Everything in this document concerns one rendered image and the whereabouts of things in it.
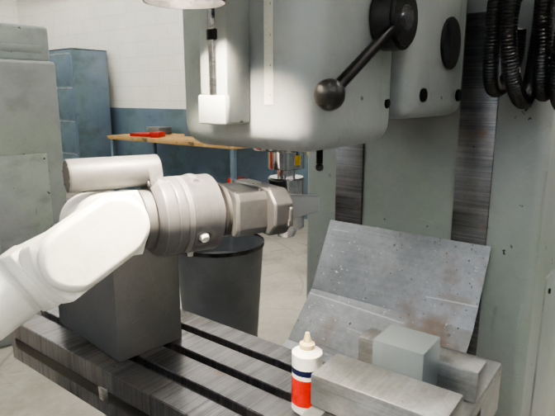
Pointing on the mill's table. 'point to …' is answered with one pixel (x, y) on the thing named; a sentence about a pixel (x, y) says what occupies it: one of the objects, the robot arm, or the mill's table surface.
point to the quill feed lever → (334, 98)
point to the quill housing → (298, 78)
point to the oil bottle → (302, 379)
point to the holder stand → (130, 307)
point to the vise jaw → (377, 392)
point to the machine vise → (449, 377)
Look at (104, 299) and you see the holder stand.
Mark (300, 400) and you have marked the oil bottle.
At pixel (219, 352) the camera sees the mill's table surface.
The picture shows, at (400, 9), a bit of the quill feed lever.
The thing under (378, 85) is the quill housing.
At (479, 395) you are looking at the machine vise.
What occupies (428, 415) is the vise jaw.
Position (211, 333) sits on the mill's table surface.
